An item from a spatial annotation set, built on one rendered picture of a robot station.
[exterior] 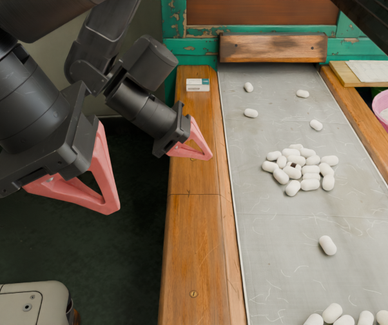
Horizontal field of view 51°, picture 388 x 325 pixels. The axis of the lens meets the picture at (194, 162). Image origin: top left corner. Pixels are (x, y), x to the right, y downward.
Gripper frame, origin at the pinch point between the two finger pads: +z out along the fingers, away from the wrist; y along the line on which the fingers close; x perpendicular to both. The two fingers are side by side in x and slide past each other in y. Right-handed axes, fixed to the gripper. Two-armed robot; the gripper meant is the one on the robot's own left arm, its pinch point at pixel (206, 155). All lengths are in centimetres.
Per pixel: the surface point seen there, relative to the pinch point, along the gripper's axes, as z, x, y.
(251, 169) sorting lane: 12.5, 0.1, 7.0
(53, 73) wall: -29, 81, 135
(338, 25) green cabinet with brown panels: 25, -29, 55
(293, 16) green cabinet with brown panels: 14, -23, 56
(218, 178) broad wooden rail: 5.7, 3.0, 0.9
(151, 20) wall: -7, 28, 140
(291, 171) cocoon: 16.8, -6.0, 3.9
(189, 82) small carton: -0.5, 4.8, 37.7
